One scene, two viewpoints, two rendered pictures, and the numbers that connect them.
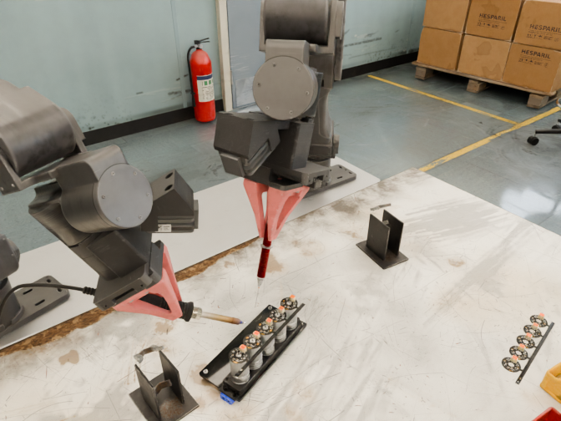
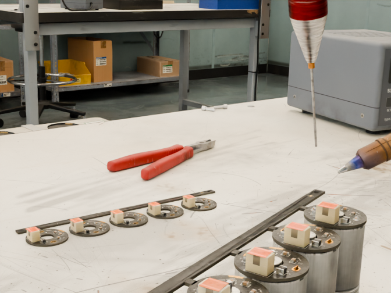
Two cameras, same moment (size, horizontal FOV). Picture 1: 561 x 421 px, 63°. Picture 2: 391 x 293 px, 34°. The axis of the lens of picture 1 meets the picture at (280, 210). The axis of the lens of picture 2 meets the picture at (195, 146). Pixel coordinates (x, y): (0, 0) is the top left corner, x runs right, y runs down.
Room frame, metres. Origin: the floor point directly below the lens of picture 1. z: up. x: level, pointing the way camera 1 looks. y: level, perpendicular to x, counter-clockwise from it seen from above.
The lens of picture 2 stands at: (0.63, -0.01, 0.90)
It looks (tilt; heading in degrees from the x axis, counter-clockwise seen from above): 15 degrees down; 178
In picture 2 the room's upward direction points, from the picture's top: 2 degrees clockwise
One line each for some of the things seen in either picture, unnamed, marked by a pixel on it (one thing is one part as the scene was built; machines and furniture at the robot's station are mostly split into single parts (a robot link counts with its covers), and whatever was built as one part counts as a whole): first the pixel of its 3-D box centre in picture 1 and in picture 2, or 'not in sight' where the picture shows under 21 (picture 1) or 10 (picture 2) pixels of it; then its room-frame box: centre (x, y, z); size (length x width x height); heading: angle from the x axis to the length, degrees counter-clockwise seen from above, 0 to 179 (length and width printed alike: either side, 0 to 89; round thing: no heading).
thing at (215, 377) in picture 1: (255, 349); not in sight; (0.45, 0.03, 0.76); 0.16 x 0.07 x 0.01; 145
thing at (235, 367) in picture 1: (240, 367); (330, 270); (0.39, 0.05, 0.79); 0.02 x 0.02 x 0.05
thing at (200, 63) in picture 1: (202, 80); not in sight; (3.16, 0.54, 0.29); 0.16 x 0.15 x 0.55; 127
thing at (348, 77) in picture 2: not in sight; (368, 78); (-0.09, 0.21, 0.80); 0.15 x 0.12 x 0.10; 26
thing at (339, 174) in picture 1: (315, 169); not in sight; (0.93, -0.08, 0.79); 0.20 x 0.07 x 0.08; 124
